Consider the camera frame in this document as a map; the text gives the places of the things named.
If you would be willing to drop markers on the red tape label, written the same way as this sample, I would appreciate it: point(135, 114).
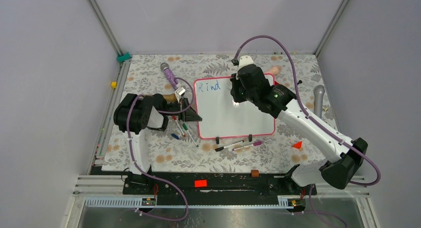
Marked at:
point(200, 183)

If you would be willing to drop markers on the floral patterned mat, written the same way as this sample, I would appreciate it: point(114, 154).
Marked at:
point(274, 155)

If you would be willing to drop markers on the pink framed whiteboard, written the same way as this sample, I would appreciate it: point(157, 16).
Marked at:
point(224, 118)

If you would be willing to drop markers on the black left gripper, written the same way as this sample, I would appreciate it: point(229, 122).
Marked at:
point(189, 115)

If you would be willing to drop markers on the yellow small cube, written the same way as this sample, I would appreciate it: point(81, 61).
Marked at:
point(114, 85)

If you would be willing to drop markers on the green corner clamp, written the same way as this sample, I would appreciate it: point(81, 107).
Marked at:
point(124, 57)

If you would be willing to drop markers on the black capped marker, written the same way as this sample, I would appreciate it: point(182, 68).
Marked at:
point(227, 146)

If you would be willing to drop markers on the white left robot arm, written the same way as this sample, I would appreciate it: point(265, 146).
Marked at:
point(137, 114)

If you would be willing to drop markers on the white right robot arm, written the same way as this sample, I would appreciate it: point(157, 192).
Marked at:
point(342, 154)

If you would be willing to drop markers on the red capped marker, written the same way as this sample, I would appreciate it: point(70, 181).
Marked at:
point(178, 126)

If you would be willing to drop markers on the purple glitter microphone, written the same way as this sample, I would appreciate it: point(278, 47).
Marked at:
point(169, 75)

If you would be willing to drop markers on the silver toy microphone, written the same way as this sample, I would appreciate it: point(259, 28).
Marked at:
point(318, 92)

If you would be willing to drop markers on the green capped marker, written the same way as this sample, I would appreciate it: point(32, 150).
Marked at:
point(190, 135)

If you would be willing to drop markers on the orange triangle block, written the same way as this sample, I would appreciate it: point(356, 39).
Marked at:
point(298, 145)

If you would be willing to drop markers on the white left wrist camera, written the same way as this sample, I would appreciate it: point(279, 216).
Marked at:
point(179, 93)

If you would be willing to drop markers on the brown small block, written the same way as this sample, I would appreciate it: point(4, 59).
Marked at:
point(254, 173)

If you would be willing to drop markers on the purple capped marker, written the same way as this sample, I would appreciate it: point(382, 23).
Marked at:
point(247, 146)

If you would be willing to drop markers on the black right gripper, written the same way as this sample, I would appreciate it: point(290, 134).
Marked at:
point(236, 81)

